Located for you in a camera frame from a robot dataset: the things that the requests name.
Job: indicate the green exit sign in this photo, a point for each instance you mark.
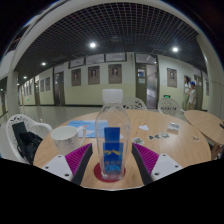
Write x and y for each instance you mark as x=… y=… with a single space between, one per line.
x=167 y=96

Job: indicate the white ceramic mug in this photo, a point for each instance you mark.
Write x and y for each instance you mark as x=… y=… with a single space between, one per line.
x=66 y=136

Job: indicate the person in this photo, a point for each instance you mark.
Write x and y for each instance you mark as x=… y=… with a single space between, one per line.
x=192 y=95
x=186 y=90

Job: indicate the round ceiling lights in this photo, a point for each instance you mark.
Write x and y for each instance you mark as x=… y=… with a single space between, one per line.
x=92 y=45

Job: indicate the round wooden table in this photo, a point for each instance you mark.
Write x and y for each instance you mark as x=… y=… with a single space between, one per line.
x=203 y=121

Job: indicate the light blue paper sheet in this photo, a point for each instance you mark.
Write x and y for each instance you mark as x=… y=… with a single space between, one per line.
x=80 y=125

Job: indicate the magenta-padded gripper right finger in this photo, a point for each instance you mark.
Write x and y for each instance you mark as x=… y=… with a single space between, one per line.
x=146 y=158

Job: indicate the clear blue-labelled water bottle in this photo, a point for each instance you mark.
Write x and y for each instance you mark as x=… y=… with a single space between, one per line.
x=112 y=146

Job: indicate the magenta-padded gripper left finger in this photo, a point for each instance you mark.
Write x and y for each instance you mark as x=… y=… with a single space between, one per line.
x=78 y=160

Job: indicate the small white paper piece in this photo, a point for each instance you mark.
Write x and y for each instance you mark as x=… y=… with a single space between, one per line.
x=144 y=127

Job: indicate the black bag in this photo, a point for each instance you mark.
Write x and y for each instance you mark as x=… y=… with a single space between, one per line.
x=26 y=141

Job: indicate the dark wooden door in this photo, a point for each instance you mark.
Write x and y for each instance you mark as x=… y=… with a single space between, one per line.
x=59 y=88

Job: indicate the framed wall portraits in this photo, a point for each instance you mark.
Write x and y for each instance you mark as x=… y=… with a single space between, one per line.
x=115 y=73

